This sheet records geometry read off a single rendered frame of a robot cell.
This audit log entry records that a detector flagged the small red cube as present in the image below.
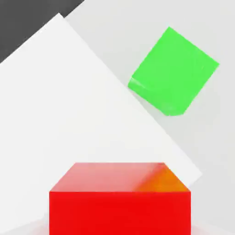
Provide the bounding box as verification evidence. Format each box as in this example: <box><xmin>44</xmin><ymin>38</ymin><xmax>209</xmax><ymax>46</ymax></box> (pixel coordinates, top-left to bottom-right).
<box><xmin>49</xmin><ymin>162</ymin><xmax>192</xmax><ymax>235</ymax></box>

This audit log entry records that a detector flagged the small green cube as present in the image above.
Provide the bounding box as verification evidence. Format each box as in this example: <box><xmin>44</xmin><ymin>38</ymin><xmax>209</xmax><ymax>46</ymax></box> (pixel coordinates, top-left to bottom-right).
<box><xmin>128</xmin><ymin>26</ymin><xmax>220</xmax><ymax>117</ymax></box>

